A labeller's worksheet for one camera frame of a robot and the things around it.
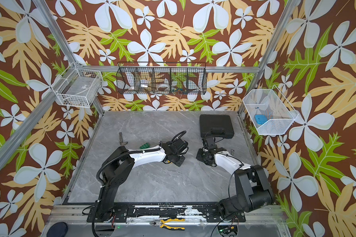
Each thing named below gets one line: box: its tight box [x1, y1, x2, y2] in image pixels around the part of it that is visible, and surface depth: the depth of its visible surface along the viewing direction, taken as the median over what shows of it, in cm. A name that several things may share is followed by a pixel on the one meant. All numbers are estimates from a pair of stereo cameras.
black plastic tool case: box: [199, 114, 235, 139], surface depth 106 cm
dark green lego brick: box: [139, 142, 152, 150], surface depth 100 cm
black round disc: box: [46, 221, 69, 237], surface depth 71 cm
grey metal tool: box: [118, 131, 129, 146], surface depth 104 cm
